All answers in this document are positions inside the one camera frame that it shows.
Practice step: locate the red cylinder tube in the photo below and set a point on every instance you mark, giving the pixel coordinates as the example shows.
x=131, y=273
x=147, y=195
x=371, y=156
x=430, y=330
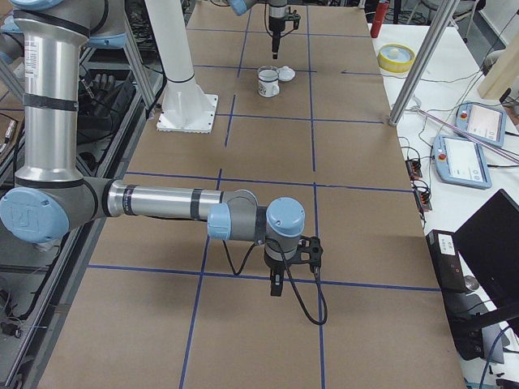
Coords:
x=378, y=20

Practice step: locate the white pedestal column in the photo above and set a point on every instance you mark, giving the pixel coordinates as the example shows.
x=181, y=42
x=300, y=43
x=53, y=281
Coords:
x=185, y=107

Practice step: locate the black box device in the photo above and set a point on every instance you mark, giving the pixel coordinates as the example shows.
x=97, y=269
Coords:
x=446, y=261

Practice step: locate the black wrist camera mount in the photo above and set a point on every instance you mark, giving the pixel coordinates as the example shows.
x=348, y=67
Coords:
x=293, y=17
x=309, y=252

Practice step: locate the orange black connector board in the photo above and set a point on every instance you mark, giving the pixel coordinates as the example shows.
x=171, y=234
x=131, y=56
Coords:
x=413, y=163

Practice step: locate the blue teach pendant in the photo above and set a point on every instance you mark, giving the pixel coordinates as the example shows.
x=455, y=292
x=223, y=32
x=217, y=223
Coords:
x=484, y=122
x=461, y=162

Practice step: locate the white hook clamp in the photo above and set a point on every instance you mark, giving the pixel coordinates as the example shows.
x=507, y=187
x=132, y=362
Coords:
x=414, y=105

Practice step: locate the wooden beam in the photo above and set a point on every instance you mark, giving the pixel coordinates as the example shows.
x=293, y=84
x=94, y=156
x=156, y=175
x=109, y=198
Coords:
x=502, y=74

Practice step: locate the aluminium frame post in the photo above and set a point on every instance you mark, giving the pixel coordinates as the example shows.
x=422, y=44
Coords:
x=432, y=38

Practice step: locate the far blue teach pendant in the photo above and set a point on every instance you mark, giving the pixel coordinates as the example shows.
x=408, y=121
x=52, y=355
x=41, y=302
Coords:
x=484, y=122

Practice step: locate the yellow tape roll with dish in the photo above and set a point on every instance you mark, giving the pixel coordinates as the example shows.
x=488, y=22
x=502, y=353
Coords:
x=395, y=58

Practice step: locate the clear glass funnel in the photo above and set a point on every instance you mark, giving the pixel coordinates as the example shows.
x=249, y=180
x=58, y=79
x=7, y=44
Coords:
x=268, y=74

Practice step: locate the near blue teach pendant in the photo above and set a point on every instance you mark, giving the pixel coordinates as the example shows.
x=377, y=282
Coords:
x=461, y=162

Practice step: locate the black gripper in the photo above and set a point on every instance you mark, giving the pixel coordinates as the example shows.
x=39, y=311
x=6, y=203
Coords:
x=275, y=25
x=276, y=267

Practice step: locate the white enamel mug blue rim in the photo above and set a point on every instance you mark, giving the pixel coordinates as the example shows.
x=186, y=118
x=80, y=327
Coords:
x=268, y=90

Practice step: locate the black monitor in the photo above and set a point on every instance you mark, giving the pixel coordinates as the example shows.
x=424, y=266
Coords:
x=488, y=243

